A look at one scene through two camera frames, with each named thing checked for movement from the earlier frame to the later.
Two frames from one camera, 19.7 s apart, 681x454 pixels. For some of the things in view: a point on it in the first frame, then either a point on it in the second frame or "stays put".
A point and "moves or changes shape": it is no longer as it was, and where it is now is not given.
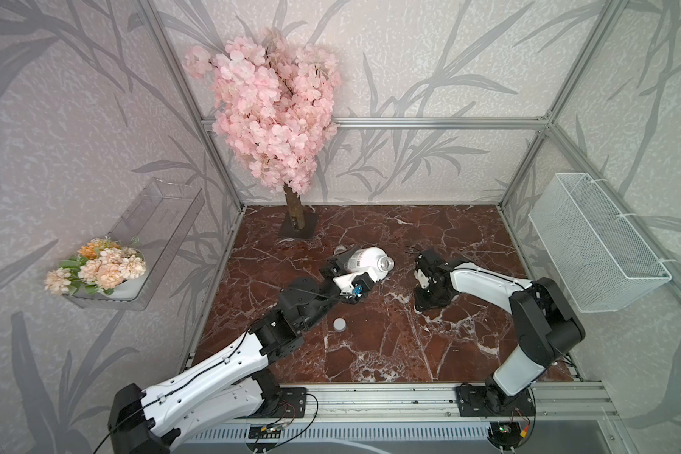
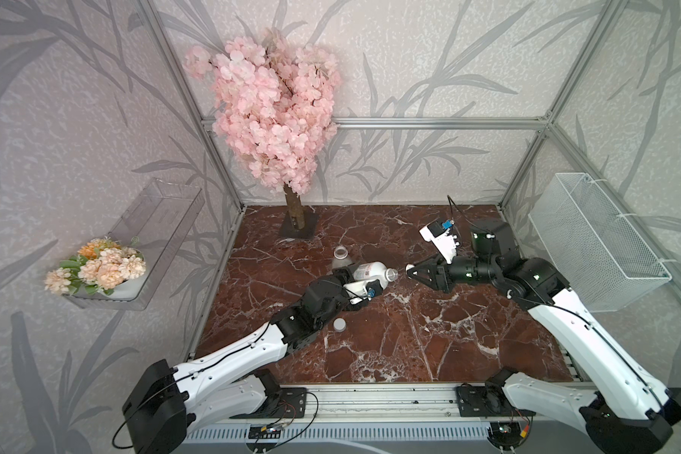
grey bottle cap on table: [340, 324] stays put
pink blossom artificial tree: [274, 107] stays put
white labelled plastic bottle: [370, 259] moves or changes shape
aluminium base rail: [438, 402] stays put
